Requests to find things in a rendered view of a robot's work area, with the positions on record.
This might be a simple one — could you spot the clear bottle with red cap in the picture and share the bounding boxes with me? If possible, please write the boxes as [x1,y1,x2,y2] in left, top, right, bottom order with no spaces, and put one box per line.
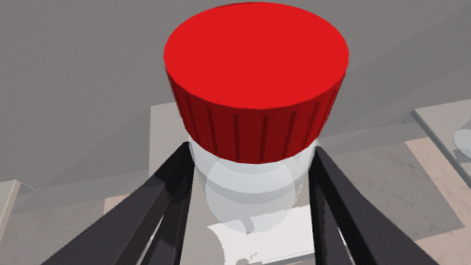
[163,2,350,233]

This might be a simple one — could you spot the blue-capped clear bottle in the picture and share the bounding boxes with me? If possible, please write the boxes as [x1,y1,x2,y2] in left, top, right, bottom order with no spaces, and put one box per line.
[452,119,471,159]

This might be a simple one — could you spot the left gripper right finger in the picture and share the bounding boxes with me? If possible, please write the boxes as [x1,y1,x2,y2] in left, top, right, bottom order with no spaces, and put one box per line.
[308,146,439,265]

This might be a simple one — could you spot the grey wall panel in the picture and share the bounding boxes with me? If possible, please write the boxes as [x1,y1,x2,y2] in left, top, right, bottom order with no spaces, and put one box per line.
[0,0,471,215]

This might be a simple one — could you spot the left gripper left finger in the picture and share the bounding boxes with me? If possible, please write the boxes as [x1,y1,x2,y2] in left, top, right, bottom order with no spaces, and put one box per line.
[41,142,195,265]

